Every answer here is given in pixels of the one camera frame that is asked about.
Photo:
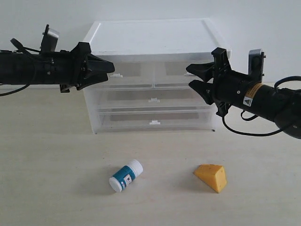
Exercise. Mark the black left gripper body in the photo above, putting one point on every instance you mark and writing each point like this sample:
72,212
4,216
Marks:
65,68

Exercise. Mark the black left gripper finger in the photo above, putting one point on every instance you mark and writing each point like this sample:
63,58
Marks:
93,78
95,63

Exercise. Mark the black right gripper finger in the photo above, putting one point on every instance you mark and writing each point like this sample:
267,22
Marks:
203,71
203,89

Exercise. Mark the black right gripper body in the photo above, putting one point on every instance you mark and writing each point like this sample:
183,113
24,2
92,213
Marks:
229,87

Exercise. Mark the yellow cheese wedge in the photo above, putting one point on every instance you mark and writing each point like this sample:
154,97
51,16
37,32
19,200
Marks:
212,175

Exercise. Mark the white teal pill bottle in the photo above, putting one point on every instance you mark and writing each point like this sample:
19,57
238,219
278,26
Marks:
126,175

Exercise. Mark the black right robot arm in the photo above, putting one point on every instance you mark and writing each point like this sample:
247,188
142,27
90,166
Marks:
280,106

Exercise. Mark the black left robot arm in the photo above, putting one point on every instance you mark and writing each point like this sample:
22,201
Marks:
22,68

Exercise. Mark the clear middle wide drawer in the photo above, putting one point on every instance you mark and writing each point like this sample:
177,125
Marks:
148,98

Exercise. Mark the clear wide drawer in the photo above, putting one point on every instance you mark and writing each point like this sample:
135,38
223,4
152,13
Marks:
156,119
148,98

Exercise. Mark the clear bottom wide drawer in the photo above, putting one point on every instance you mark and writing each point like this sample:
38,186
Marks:
156,119

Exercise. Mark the white plastic drawer cabinet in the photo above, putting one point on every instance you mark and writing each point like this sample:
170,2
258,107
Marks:
152,41

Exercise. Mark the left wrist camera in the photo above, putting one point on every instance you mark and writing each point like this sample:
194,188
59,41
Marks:
49,40

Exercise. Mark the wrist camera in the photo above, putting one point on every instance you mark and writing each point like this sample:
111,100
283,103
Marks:
49,40
255,64

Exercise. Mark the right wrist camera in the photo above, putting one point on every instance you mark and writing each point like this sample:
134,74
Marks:
255,64

